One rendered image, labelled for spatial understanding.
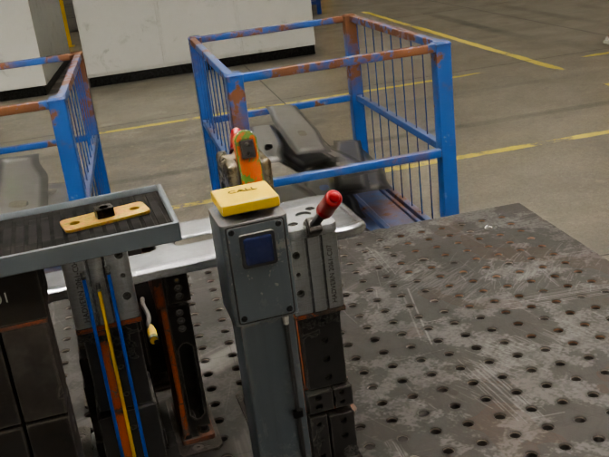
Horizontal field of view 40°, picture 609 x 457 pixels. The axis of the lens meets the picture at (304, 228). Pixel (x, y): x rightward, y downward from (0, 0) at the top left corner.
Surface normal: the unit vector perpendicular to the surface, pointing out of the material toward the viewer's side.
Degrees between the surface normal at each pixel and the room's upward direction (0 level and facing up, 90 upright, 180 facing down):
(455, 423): 0
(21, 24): 90
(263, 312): 90
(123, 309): 90
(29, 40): 90
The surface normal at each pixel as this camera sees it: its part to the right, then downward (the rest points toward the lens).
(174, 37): 0.22, 0.32
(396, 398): -0.11, -0.93
